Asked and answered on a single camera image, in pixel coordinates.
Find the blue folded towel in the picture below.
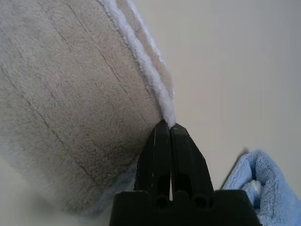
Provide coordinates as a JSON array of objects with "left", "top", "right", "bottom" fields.
[{"left": 222, "top": 148, "right": 301, "bottom": 226}]

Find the beige towel with white trim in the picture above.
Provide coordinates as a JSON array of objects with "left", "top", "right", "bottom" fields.
[{"left": 0, "top": 0, "right": 176, "bottom": 216}]

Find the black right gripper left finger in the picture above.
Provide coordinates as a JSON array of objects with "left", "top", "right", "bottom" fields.
[{"left": 133, "top": 119, "right": 173, "bottom": 196}]

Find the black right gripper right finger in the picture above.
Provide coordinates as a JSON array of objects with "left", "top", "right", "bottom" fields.
[{"left": 169, "top": 123, "right": 215, "bottom": 196}]

